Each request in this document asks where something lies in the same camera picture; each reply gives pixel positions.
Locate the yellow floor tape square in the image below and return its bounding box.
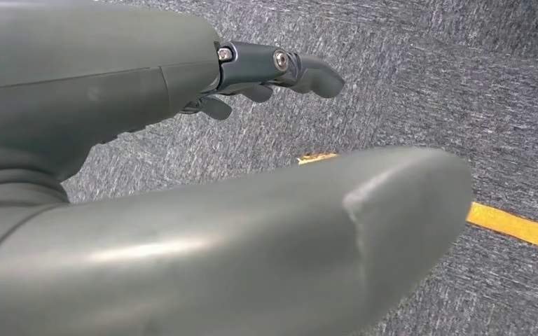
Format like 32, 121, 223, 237
296, 153, 538, 255

